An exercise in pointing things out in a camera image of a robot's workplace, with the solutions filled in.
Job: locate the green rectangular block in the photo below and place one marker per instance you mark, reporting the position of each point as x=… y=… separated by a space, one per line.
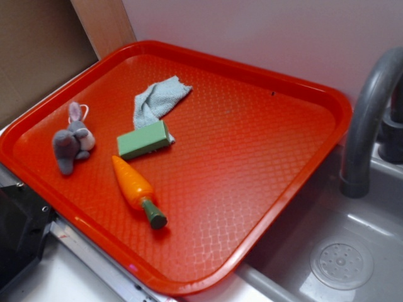
x=143 y=141

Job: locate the light wooden board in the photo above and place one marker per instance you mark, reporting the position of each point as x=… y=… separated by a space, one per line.
x=106 y=24

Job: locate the grey plastic sink basin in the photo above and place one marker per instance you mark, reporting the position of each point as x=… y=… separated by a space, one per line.
x=279 y=264

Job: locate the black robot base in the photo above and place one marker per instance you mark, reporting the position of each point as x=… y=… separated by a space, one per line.
x=25 y=224

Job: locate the orange toy carrot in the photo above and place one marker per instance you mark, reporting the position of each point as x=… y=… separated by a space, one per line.
x=138 y=192

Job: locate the dark grey faucet handle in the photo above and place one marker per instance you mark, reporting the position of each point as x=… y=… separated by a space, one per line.
x=390 y=133

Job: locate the light blue cloth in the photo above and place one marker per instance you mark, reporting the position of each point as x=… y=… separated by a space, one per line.
x=157 y=101

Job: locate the orange plastic tray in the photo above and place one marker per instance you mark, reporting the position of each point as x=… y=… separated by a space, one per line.
x=247 y=139

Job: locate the grey plush bunny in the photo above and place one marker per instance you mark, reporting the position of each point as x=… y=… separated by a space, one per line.
x=75 y=142

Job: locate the grey curved faucet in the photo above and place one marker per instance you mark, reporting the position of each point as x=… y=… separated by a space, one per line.
x=364 y=128

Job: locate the round sink drain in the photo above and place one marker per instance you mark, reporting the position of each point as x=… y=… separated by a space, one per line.
x=341 y=264

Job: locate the brown cardboard panel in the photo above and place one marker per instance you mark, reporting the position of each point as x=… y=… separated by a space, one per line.
x=43 y=45

